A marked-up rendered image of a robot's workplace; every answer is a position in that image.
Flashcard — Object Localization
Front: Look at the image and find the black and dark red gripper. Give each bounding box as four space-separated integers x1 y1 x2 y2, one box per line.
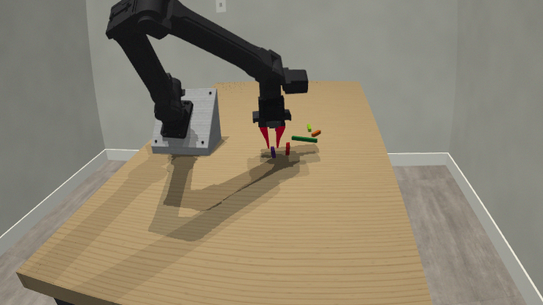
253 94 291 149

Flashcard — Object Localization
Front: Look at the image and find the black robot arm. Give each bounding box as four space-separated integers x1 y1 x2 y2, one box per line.
105 0 308 139

